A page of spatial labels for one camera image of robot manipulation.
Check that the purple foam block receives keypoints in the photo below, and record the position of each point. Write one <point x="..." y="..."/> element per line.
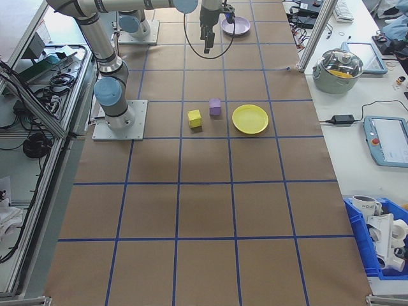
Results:
<point x="215" y="107"/>

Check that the yellow foam block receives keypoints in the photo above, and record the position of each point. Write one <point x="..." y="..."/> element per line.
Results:
<point x="194" y="119"/>

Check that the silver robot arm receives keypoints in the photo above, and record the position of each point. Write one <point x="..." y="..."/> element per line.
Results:
<point x="95" y="41"/>
<point x="130" y="23"/>

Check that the purple plate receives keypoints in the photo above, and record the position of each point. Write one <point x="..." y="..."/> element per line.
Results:
<point x="242" y="26"/>

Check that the yellow plate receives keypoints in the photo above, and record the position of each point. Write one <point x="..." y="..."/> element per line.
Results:
<point x="250" y="119"/>

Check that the black electronics box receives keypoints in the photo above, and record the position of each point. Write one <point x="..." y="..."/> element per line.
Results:
<point x="305" y="22"/>
<point x="308" y="10"/>

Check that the grey cooking pot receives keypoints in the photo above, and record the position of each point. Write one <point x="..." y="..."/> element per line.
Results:
<point x="331" y="84"/>

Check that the glass pot lid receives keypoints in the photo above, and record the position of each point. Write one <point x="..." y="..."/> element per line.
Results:
<point x="342" y="62"/>

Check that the white keyboard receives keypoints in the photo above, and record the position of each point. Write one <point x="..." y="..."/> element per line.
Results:
<point x="344" y="10"/>

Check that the black power adapter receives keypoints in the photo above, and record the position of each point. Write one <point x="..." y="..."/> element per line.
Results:
<point x="343" y="119"/>

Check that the blue grey teach pendant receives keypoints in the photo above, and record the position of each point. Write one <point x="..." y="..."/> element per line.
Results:
<point x="366" y="57"/>
<point x="389" y="140"/>

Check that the grey box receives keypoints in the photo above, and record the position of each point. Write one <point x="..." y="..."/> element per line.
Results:
<point x="36" y="44"/>

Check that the green board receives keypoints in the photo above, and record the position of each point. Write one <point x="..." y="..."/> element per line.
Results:
<point x="38" y="67"/>

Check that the light blue garment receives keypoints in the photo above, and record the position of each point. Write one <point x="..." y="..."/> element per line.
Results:
<point x="396" y="27"/>

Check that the small yellow toy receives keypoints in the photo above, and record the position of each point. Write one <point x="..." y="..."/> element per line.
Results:
<point x="400" y="81"/>

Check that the white mug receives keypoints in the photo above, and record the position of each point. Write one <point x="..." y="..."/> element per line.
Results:
<point x="365" y="207"/>

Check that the blue plastic bin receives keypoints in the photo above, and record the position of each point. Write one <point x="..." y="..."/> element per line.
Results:
<point x="360" y="242"/>

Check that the white pipe fittings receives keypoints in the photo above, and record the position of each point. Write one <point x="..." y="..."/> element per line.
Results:
<point x="387" y="236"/>

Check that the white cloth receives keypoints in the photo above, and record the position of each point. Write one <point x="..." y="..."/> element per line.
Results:
<point x="8" y="216"/>

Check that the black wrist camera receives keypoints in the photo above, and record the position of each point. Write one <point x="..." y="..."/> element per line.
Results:
<point x="228" y="14"/>

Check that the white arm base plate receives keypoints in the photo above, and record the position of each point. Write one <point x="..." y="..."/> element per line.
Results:
<point x="137" y="124"/>
<point x="153" y="35"/>

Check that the aluminium profile post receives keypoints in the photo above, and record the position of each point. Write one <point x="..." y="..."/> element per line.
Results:
<point x="315" y="35"/>

